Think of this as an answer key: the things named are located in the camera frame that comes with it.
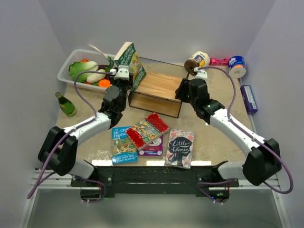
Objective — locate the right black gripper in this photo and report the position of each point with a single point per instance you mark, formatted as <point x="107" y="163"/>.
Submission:
<point x="181" y="91"/>

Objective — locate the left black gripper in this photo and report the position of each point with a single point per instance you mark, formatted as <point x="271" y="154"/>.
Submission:
<point x="128" y="83"/>

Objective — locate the black wire wooden shelf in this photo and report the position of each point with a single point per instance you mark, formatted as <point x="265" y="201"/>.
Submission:
<point x="156" y="92"/>

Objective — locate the green 104-storey treehouse book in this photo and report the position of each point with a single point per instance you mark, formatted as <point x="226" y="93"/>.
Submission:
<point x="128" y="56"/>

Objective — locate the red treehouse book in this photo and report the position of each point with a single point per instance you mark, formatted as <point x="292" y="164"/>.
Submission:
<point x="147" y="130"/>

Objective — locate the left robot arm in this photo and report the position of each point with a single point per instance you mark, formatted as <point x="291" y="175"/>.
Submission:
<point x="59" y="149"/>

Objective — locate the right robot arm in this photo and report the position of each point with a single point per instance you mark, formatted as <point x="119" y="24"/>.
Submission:
<point x="262" y="156"/>

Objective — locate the toy orange carrot slice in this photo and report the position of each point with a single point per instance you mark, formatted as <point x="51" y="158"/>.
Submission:
<point x="104" y="83"/>

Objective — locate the toy green leek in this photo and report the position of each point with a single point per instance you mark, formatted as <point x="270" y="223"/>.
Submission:
<point x="111" y="62"/>

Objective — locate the toy white radish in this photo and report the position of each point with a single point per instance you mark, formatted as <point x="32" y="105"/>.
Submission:
<point x="96" y="77"/>

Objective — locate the brown core paper roll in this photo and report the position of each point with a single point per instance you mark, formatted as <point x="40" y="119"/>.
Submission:
<point x="198" y="59"/>

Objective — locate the toy green cabbage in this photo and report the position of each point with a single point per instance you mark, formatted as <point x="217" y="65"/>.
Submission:
<point x="78" y="67"/>

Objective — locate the pink plastic object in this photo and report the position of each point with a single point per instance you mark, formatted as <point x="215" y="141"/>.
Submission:
<point x="219" y="62"/>

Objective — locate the white plastic basket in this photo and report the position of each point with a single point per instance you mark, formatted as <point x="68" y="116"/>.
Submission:
<point x="76" y="56"/>

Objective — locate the little women book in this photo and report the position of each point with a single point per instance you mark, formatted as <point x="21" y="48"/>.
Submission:
<point x="179" y="150"/>

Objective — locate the blue wrapped toilet roll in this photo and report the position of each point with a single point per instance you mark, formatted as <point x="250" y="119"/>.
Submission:
<point x="237" y="67"/>

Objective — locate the green glass bottle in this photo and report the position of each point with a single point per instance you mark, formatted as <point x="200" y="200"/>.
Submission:
<point x="66" y="105"/>

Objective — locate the purple book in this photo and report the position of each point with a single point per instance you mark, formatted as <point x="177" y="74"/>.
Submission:
<point x="155" y="148"/>

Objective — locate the blue 26-storey treehouse book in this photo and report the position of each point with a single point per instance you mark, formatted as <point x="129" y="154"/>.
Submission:
<point x="123" y="149"/>

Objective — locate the purple box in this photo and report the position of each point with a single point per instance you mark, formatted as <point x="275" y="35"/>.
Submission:
<point x="248" y="98"/>

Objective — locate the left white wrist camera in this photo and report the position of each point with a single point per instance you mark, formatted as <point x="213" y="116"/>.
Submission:
<point x="122" y="72"/>

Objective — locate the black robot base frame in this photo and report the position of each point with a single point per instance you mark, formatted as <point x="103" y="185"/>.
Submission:
<point x="109" y="181"/>

